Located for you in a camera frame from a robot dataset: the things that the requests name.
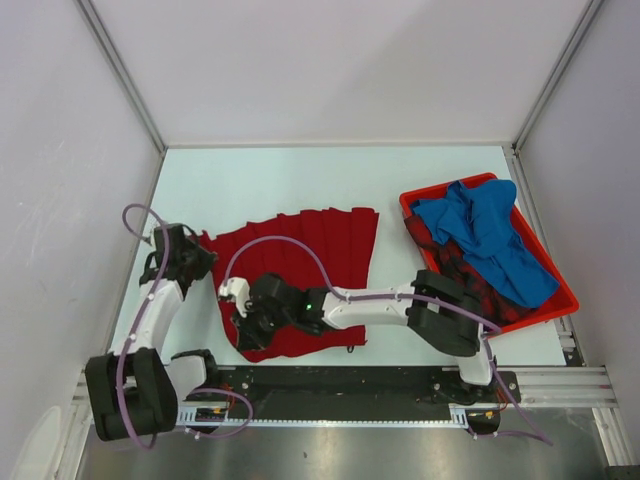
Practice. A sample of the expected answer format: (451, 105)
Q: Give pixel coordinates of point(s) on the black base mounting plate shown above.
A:
(354, 394)

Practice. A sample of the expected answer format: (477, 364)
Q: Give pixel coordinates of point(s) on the aluminium frame rail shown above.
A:
(554, 373)

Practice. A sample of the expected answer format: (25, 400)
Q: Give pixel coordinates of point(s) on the red pleated skirt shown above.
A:
(342, 240)

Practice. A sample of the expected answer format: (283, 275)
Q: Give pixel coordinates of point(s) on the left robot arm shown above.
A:
(130, 383)

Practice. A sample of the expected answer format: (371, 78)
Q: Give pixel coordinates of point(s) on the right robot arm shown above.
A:
(434, 307)

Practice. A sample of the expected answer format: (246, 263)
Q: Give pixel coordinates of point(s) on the blue skirt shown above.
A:
(478, 220)

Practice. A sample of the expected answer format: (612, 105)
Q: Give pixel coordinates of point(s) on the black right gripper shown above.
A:
(249, 338)

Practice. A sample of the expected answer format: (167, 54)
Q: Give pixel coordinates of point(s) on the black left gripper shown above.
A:
(208, 258)

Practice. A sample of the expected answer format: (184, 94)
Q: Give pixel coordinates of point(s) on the red black plaid skirt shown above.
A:
(449, 260)

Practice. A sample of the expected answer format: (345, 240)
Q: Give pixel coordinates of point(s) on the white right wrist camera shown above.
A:
(236, 290)

